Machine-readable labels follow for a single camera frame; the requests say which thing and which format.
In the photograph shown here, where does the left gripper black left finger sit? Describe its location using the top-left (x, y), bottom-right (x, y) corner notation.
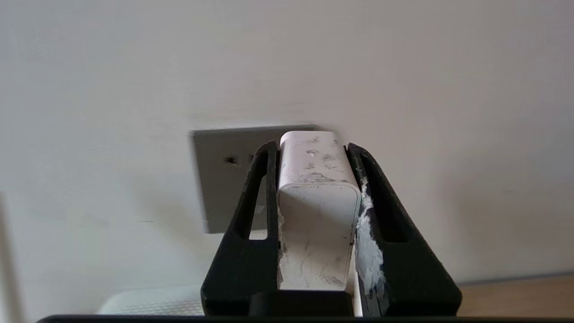
top-left (200, 140), bottom-right (281, 317)

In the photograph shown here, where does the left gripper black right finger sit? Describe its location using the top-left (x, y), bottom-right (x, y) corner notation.
top-left (345, 143), bottom-right (462, 317)

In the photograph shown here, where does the white power adapter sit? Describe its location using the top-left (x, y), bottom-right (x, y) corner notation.
top-left (277, 131), bottom-right (363, 291)

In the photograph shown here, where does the grey wall power socket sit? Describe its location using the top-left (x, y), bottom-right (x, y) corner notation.
top-left (189, 125), bottom-right (332, 234)

